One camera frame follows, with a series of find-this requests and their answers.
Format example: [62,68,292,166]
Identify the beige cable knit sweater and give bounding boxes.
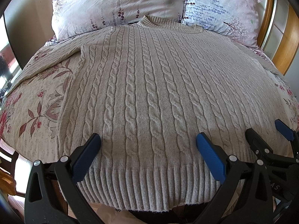
[7,15,296,212]

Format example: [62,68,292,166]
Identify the floral bed cover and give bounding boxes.
[1,40,81,162]

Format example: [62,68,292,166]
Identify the wooden headboard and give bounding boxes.
[257,0,298,75]

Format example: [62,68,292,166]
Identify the white pillow blue floral print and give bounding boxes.
[181,0,261,48]

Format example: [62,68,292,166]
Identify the white floral pillow red sprigs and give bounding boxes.
[52,0,184,41]

